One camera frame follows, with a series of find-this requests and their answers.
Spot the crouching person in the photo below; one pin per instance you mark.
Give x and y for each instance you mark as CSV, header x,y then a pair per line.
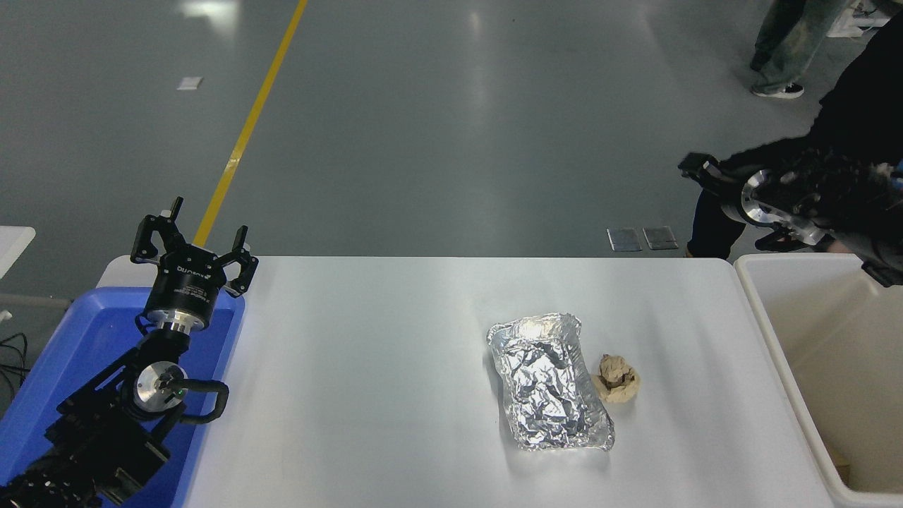
x,y
868,92

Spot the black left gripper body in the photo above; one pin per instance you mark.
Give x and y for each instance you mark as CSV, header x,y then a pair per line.
x,y
185,286

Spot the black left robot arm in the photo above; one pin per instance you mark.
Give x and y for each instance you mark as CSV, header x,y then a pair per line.
x,y
99,437

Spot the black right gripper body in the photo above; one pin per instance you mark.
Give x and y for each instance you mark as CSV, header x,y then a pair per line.
x,y
734,194

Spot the blue plastic tray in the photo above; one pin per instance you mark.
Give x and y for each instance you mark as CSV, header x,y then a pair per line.
x,y
77,346

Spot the white wheeled stand base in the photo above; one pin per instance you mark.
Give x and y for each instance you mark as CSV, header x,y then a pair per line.
x,y
857,21

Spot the standing person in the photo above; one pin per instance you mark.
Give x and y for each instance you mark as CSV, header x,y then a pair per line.
x,y
786,49

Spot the small white side table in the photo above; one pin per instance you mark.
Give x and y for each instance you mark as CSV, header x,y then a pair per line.
x,y
13,247

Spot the metal floor plate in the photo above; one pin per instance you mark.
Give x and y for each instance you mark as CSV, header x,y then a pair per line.
x,y
625,240
660,239

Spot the crumpled foil tray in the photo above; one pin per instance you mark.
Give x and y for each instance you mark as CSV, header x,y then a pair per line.
x,y
547,384

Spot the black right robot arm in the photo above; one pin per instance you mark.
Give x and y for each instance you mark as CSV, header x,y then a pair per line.
x,y
846,190

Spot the crumpled tan paper ball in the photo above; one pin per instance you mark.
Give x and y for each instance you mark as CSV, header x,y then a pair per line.
x,y
617,381

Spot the large pale bin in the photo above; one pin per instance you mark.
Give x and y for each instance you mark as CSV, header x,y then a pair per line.
x,y
832,367

